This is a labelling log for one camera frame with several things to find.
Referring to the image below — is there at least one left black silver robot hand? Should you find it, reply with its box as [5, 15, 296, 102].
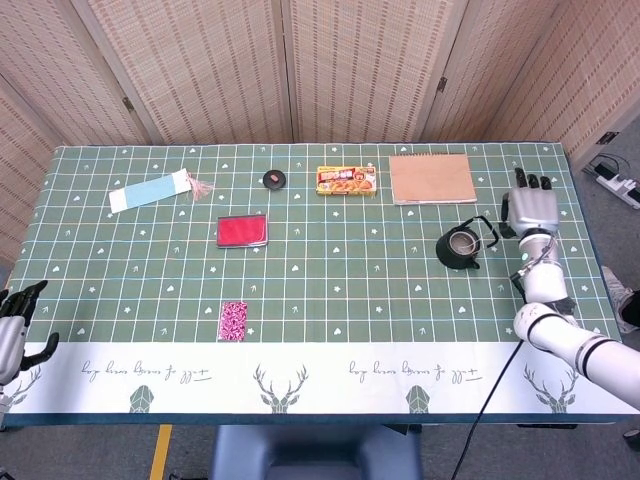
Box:
[0, 279, 60, 386]

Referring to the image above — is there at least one red card case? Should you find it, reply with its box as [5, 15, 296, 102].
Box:
[215, 213, 270, 250]

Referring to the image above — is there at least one woven folding screen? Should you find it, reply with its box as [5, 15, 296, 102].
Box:
[0, 0, 640, 266]

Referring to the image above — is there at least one pink patterned card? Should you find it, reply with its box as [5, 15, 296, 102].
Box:
[217, 300, 249, 343]

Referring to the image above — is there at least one black cast iron teapot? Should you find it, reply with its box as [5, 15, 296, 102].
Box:
[435, 214, 500, 271]

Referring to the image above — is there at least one white power strip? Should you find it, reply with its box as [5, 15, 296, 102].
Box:
[582, 154, 640, 210]

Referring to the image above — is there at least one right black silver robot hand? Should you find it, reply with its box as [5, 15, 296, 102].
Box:
[501, 167, 560, 240]

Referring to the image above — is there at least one green grid tablecloth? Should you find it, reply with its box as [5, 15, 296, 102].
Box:
[0, 143, 640, 429]

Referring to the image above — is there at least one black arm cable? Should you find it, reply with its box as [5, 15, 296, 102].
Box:
[451, 339, 525, 480]

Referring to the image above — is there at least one blue padded seat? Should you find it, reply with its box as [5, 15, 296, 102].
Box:
[209, 424, 424, 480]

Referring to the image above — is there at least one brown spiral notebook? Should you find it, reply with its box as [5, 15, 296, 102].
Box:
[388, 152, 479, 207]

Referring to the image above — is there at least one yellow red curry box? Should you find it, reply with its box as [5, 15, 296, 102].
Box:
[315, 162, 378, 197]

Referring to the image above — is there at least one blue white tasselled bookmark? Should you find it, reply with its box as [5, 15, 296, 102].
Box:
[108, 168, 215, 215]

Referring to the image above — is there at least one grey sneaker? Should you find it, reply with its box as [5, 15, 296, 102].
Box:
[601, 265, 640, 334]

